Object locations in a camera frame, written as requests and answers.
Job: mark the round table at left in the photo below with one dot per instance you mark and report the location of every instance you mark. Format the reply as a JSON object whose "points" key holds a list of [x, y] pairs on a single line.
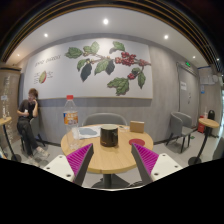
{"points": [[3, 123]]}

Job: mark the brown cardboard box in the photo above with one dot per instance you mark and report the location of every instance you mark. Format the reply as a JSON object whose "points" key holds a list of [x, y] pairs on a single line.
{"points": [[137, 126]]}

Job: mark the seated person in black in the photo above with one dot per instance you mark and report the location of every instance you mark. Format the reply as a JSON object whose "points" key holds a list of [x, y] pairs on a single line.
{"points": [[27, 110]]}

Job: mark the grey door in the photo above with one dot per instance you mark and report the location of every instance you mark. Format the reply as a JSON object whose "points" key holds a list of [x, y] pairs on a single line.
{"points": [[188, 92]]}

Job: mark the red fire extinguisher box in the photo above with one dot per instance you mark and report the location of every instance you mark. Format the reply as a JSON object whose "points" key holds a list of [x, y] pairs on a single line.
{"points": [[201, 127]]}

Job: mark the clear plastic water bottle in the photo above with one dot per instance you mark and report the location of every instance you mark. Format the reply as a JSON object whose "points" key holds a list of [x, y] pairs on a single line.
{"points": [[70, 116]]}

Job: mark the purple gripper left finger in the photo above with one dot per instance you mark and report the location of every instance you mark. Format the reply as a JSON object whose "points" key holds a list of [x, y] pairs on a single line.
{"points": [[72, 167]]}

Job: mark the coffee plant wall mural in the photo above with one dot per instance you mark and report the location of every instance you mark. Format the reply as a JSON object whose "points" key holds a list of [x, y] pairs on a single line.
{"points": [[91, 61]]}

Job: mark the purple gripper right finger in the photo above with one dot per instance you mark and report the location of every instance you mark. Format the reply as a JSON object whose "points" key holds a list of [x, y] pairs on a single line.
{"points": [[153, 166]]}

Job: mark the grey chair behind table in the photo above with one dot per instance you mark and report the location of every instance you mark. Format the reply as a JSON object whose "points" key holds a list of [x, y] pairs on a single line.
{"points": [[104, 118]]}

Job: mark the round wooden table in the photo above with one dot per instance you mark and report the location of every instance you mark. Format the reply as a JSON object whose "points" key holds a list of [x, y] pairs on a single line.
{"points": [[110, 161]]}

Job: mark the dark brown mug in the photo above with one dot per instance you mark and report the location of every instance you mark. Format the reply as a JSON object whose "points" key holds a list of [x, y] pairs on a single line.
{"points": [[109, 135]]}

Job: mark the red round coaster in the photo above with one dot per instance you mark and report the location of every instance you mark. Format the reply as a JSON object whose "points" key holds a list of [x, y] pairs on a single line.
{"points": [[137, 141]]}

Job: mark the grey armchair at right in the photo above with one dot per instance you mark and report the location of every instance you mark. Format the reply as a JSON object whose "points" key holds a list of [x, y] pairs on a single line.
{"points": [[181, 125]]}

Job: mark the small round side table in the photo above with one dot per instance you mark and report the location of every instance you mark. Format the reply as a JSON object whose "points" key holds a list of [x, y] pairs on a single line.
{"points": [[209, 124]]}

